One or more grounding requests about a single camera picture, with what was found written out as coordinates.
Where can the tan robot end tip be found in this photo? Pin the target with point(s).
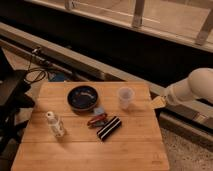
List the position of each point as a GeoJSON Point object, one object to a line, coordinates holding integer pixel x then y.
{"type": "Point", "coordinates": [158, 102]}

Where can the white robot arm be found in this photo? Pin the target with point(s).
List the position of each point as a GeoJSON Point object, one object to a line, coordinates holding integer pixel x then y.
{"type": "Point", "coordinates": [198, 85]}

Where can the small clear plastic bottle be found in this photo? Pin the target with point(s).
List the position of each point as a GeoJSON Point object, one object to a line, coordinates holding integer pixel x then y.
{"type": "Point", "coordinates": [55, 124]}

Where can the clear plastic cup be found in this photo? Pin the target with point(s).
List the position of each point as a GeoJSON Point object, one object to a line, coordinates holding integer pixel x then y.
{"type": "Point", "coordinates": [125, 97]}

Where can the black white striped block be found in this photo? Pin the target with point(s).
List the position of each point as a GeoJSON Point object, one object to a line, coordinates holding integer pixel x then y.
{"type": "Point", "coordinates": [108, 128]}

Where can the small blue square piece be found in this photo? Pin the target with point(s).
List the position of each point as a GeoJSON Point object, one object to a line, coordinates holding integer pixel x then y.
{"type": "Point", "coordinates": [98, 111]}

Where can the dark blue round bowl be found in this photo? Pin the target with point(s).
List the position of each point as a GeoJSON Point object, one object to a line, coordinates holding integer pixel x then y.
{"type": "Point", "coordinates": [82, 98]}

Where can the blue object on floor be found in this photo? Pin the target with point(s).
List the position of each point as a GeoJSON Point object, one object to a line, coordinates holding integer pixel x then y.
{"type": "Point", "coordinates": [57, 78]}

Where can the black stand at left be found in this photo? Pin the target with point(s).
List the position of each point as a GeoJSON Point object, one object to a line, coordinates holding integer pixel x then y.
{"type": "Point", "coordinates": [13, 97]}

